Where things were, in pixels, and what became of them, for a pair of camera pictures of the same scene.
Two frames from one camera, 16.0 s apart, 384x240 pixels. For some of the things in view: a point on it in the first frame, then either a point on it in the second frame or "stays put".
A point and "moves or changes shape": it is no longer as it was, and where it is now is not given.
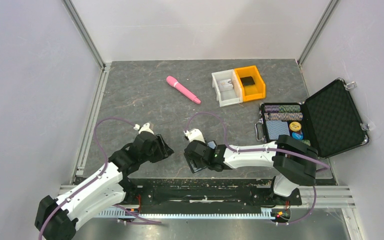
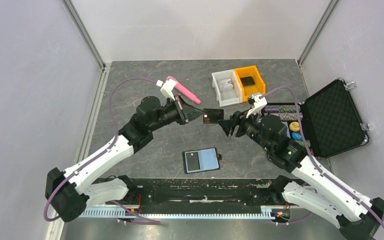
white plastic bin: x=226 y=85 stays put
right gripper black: x=196 y=165 to x=238 y=118
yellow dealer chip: x=295 y=126 stays put
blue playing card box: x=212 y=144 moves or changes shape
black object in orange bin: x=247 y=81 stays put
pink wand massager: x=174 y=82 stays put
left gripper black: x=164 y=151 to x=185 y=112
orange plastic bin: x=251 y=84 stays put
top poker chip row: x=282 y=108 stays put
